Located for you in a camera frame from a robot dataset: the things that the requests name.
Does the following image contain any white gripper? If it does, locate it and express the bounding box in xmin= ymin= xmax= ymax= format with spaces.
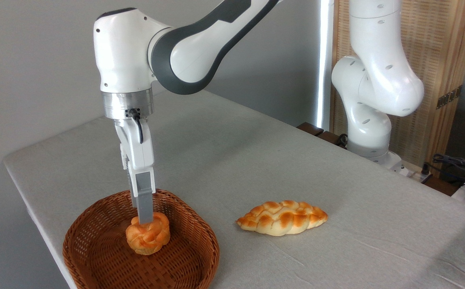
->
xmin=115 ymin=117 xmax=156 ymax=225

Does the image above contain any round knotted bread roll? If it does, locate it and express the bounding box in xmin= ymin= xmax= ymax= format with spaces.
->
xmin=126 ymin=212 xmax=171 ymax=256

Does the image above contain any brown wicker basket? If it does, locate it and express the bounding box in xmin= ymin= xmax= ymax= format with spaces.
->
xmin=63 ymin=188 xmax=220 ymax=289

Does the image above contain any long braided bread loaf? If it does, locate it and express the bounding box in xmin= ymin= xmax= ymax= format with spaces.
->
xmin=236 ymin=200 xmax=329 ymax=236

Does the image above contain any grey tablecloth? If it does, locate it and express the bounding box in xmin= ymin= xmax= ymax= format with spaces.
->
xmin=3 ymin=90 xmax=465 ymax=289

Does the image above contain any dark brown wooden block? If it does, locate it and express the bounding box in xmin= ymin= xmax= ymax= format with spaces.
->
xmin=317 ymin=130 xmax=347 ymax=150
xmin=296 ymin=122 xmax=324 ymax=137

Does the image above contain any white vertical light pole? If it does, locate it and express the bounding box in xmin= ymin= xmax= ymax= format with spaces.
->
xmin=317 ymin=0 xmax=334 ymax=131

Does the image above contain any white power strip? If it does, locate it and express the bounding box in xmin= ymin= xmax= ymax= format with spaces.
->
xmin=406 ymin=168 xmax=433 ymax=183

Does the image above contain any metal screen hinge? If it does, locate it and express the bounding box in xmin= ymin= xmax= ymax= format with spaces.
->
xmin=436 ymin=85 xmax=463 ymax=110

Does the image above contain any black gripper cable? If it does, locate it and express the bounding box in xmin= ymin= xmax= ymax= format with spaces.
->
xmin=130 ymin=108 xmax=144 ymax=144

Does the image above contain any black cable bundle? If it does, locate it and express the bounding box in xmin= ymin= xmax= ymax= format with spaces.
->
xmin=422 ymin=154 xmax=465 ymax=189

